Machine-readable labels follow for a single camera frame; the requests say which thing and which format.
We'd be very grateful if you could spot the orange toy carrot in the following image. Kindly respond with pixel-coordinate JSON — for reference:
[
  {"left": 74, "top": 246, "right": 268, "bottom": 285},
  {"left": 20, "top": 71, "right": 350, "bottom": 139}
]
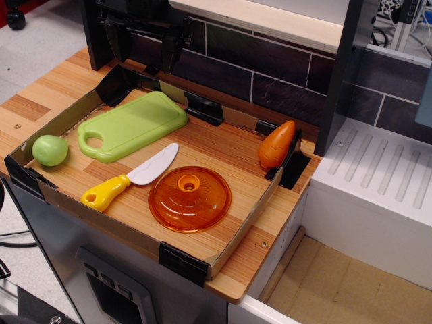
[{"left": 257, "top": 120, "right": 296, "bottom": 169}]

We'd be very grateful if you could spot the orange transparent pot lid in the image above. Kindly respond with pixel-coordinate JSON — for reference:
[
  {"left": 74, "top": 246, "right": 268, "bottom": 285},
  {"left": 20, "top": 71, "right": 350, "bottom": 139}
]
[{"left": 148, "top": 166, "right": 232, "bottom": 233}]

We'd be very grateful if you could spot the black chair caster wheel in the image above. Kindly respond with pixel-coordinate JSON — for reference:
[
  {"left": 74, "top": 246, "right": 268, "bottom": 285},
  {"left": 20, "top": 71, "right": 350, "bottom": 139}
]
[{"left": 6, "top": 7, "right": 26, "bottom": 30}]

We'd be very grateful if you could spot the yellow handled white toy knife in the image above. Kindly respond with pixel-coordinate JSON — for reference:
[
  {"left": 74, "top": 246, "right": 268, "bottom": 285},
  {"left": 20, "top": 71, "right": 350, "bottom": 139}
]
[{"left": 80, "top": 143, "right": 180, "bottom": 212}]

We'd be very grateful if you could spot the white toy sink drainboard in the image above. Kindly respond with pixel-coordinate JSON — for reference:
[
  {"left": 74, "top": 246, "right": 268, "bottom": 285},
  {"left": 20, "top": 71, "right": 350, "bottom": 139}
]
[{"left": 302, "top": 119, "right": 431, "bottom": 288}]

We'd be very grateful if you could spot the black floor cable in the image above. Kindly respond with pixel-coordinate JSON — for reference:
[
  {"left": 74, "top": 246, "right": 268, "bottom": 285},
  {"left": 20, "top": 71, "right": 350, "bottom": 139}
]
[{"left": 0, "top": 229, "right": 37, "bottom": 248}]

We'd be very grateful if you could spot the cardboard fence with black tape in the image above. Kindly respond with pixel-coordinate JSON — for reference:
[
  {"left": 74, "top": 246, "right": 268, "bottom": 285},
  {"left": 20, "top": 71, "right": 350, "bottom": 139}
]
[{"left": 1, "top": 62, "right": 320, "bottom": 303}]

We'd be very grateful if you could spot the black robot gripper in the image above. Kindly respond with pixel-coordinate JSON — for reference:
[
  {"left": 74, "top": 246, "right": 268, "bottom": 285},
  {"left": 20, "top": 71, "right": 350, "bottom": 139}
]
[{"left": 96, "top": 0, "right": 192, "bottom": 74}]

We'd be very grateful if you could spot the toy oven front panel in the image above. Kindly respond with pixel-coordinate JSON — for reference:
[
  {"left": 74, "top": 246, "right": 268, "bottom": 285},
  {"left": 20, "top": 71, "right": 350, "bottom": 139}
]
[{"left": 76, "top": 247, "right": 157, "bottom": 323}]

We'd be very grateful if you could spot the light wooden upper shelf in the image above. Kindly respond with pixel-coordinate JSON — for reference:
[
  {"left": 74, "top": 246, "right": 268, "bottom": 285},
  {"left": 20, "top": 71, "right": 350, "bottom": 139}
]
[{"left": 169, "top": 0, "right": 343, "bottom": 54}]

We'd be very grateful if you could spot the green plastic cutting board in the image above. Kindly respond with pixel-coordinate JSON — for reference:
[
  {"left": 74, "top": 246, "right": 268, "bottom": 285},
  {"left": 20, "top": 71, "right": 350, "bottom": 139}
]
[{"left": 78, "top": 91, "right": 188, "bottom": 163}]

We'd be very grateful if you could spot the black upright cabinet post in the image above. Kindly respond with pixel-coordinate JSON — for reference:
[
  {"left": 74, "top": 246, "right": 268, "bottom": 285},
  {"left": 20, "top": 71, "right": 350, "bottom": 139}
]
[{"left": 314, "top": 0, "right": 380, "bottom": 157}]

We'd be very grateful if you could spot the green toy pear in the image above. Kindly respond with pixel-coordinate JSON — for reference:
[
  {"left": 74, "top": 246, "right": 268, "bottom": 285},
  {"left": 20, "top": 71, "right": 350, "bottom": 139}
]
[{"left": 32, "top": 135, "right": 69, "bottom": 167}]

